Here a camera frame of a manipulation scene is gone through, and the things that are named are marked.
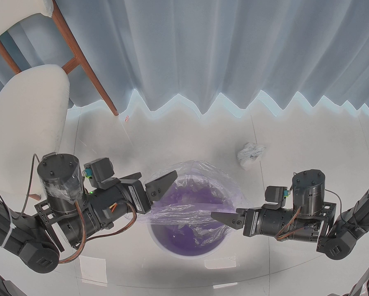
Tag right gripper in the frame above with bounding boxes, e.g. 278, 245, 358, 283
210, 206, 294, 237

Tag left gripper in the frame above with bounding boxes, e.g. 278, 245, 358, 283
87, 170, 178, 229

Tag purple plastic bag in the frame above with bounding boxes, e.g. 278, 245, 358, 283
124, 160, 245, 257

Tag white printed wrapper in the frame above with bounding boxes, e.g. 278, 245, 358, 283
237, 143, 267, 171

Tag white trash bin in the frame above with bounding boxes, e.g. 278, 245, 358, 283
147, 178, 232, 260

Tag white cushioned wooden chair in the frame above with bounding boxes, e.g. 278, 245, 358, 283
0, 0, 120, 201

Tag pale blue curtain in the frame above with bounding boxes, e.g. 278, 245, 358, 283
0, 0, 369, 118

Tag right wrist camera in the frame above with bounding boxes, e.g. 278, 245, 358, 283
264, 186, 289, 211

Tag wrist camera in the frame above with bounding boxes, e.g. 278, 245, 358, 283
84, 157, 121, 191
264, 186, 289, 211

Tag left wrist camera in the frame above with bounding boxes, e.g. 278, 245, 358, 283
84, 157, 121, 191

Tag black cable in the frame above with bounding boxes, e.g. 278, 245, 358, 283
325, 189, 346, 226
23, 153, 46, 221

